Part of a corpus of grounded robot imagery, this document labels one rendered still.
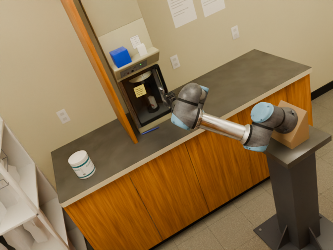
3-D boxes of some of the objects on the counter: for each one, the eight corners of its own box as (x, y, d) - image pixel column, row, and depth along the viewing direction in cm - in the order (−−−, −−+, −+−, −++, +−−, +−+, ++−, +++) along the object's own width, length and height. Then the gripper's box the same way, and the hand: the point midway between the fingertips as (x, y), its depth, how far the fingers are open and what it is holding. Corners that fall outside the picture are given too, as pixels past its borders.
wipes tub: (77, 172, 217) (66, 156, 209) (93, 163, 219) (84, 147, 211) (80, 182, 206) (69, 166, 198) (97, 172, 209) (87, 156, 201)
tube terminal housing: (130, 120, 252) (89, 31, 211) (164, 103, 258) (131, 13, 217) (140, 134, 232) (96, 37, 191) (177, 114, 238) (142, 17, 197)
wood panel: (117, 118, 263) (28, -65, 189) (120, 116, 264) (33, -67, 190) (134, 144, 223) (30, -76, 149) (138, 142, 223) (36, -78, 149)
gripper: (180, 94, 202) (167, 85, 220) (166, 102, 201) (154, 92, 218) (184, 104, 207) (171, 94, 225) (171, 112, 205) (159, 101, 223)
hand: (165, 97), depth 222 cm, fingers closed
